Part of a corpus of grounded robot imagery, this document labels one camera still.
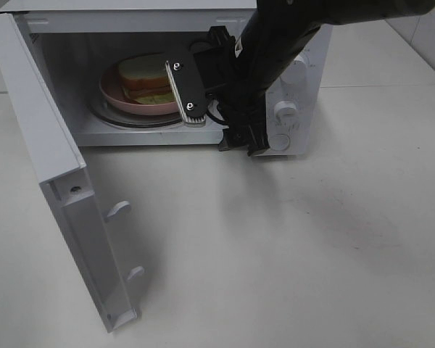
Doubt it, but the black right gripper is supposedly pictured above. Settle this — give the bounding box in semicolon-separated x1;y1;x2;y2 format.
191;25;269;157

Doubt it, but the round white door button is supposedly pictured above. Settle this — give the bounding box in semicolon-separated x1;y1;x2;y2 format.
269;133;291;152

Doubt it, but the white timer knob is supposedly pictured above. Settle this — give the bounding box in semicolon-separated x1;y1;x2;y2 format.
273;101;299;123

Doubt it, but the toast sandwich with lettuce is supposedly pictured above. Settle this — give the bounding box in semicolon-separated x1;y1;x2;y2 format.
115;53;175;105

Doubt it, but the pink round plate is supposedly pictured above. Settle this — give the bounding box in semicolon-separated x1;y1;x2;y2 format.
99;53;178;116

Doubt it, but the white microwave door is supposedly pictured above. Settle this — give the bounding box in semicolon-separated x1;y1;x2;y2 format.
0;14;137;332

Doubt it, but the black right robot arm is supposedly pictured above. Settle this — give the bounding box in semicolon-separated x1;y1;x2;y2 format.
194;1;435;155

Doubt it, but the white upper power knob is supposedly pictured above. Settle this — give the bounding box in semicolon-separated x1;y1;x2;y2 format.
280;54;309;85

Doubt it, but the glass microwave turntable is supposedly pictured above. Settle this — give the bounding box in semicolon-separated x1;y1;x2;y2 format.
86;83;183;129

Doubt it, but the white microwave oven body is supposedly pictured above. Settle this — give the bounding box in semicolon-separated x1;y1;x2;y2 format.
0;0;333;157

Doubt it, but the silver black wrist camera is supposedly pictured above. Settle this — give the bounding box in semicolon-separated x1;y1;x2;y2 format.
165;46;209;128

